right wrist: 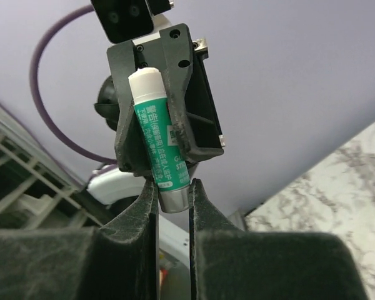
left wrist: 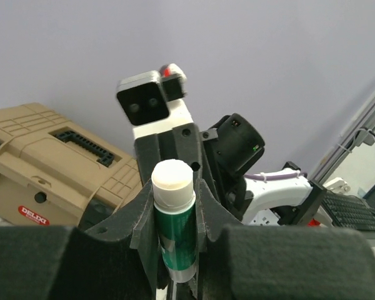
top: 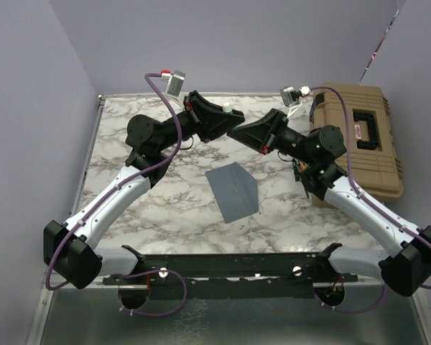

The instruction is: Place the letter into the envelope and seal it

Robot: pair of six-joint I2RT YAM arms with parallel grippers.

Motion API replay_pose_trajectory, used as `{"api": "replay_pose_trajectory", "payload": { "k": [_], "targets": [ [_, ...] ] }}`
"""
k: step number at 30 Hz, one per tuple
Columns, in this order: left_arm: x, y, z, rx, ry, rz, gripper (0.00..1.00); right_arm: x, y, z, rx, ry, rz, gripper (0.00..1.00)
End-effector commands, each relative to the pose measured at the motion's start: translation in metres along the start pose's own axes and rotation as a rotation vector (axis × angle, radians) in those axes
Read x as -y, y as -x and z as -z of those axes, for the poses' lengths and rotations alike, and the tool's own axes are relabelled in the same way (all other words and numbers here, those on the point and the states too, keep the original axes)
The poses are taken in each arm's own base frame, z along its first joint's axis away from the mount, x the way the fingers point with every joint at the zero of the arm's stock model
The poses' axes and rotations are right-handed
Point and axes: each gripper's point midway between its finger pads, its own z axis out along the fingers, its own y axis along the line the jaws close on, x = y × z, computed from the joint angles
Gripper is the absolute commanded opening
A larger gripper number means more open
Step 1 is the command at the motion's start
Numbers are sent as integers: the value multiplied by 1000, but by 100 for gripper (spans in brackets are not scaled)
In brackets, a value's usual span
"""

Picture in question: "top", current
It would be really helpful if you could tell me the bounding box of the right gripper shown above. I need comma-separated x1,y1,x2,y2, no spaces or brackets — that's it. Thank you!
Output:
228,107,317,165

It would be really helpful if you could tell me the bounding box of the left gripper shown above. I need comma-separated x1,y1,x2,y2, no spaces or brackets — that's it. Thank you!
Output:
154,90,244,152

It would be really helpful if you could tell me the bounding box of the grey-blue envelope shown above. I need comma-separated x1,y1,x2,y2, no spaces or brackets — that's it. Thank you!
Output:
205,162,259,224

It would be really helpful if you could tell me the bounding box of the green white glue stick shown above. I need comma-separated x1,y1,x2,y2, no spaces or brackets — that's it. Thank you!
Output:
222,102,233,114

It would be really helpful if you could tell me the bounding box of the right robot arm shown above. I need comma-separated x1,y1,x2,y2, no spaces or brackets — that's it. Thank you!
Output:
228,109,431,297

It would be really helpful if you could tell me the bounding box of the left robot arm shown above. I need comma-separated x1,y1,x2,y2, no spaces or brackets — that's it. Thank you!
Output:
43,91,245,289

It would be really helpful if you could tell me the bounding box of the tan plastic tool case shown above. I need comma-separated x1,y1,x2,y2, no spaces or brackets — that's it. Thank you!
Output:
326,83,404,201

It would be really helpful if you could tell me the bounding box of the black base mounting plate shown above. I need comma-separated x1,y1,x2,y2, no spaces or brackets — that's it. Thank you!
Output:
103,252,365,300

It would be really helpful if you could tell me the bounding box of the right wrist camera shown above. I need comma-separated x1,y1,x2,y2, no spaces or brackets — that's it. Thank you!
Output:
279,86,304,118

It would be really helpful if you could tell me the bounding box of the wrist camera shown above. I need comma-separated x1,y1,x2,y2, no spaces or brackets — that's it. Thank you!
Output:
279,86,304,118
161,70,186,106

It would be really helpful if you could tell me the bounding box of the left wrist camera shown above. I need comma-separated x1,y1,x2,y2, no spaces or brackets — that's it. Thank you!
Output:
161,70,186,106

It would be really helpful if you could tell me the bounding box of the green handled screwdriver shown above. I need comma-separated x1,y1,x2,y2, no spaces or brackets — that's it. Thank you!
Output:
292,160,300,181

